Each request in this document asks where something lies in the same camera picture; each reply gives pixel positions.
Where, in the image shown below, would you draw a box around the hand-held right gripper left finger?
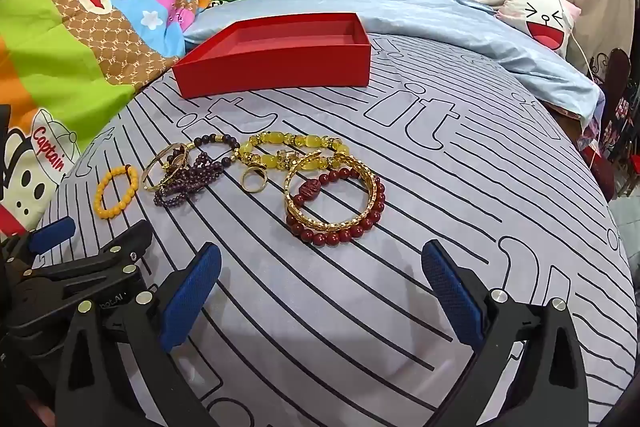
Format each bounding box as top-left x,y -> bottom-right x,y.
55,242 -> 223,427

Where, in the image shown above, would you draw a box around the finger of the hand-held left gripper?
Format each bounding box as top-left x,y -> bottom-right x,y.
12,221 -> 155,308
0,217 -> 77,265

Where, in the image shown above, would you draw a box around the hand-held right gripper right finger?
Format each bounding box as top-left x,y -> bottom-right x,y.
421,241 -> 591,427

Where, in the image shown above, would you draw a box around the orange bead bracelet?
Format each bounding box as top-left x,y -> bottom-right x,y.
95,165 -> 139,219

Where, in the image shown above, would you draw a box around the purple bead necklace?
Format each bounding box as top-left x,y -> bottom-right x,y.
154,151 -> 221,208

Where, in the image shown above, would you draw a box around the thin gold bangle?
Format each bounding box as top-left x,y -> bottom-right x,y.
141,143 -> 196,192

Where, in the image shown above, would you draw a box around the wide gold bangle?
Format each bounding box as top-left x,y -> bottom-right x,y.
283,152 -> 378,230

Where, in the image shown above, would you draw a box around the gold ring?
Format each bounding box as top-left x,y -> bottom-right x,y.
241,164 -> 268,192

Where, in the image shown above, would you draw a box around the dark bead bracelet gold accents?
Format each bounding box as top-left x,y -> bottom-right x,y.
187,133 -> 241,168

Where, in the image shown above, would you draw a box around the yellow jade bead bracelet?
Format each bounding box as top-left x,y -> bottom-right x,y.
239,131 -> 351,175

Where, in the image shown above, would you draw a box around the red cardboard box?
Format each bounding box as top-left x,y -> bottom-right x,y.
171,12 -> 372,99

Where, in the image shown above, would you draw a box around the grey striped bed sheet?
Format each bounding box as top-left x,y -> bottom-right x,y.
37,34 -> 631,427

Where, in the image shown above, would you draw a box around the cartoon monkey printed blanket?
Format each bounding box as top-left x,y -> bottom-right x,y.
0,0 -> 211,238

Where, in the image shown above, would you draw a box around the light blue quilt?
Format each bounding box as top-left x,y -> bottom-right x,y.
182,0 -> 603,132

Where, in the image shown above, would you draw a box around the dark ornate metal chair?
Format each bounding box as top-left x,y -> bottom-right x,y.
582,47 -> 640,202

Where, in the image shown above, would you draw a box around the pink cartoon face pillow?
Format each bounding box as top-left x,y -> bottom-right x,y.
495,0 -> 583,58

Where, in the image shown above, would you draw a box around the white cable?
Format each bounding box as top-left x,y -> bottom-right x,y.
530,0 -> 598,82

